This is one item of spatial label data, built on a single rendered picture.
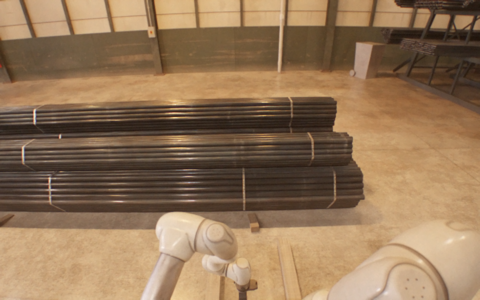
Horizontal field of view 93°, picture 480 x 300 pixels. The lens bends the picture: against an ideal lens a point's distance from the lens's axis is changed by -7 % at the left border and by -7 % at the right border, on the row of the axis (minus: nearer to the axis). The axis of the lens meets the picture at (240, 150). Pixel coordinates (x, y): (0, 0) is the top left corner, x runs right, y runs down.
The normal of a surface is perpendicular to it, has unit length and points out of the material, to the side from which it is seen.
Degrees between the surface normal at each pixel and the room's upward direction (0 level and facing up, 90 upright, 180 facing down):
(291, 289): 0
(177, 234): 32
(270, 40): 90
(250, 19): 90
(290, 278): 0
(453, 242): 10
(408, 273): 27
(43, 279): 0
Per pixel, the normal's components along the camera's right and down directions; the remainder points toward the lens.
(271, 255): -0.02, -0.87
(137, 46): 0.00, 0.49
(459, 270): 0.24, -0.36
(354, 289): -0.94, -0.34
